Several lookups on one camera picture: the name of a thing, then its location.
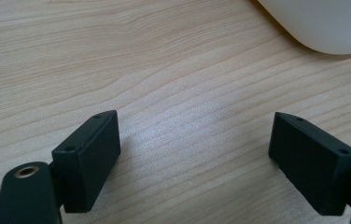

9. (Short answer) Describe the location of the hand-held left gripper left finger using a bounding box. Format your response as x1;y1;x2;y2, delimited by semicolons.
51;109;122;214

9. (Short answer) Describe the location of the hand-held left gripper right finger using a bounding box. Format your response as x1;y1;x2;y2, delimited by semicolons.
268;111;351;217

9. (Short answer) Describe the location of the white rounded container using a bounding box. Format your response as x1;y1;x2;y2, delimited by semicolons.
256;0;351;56

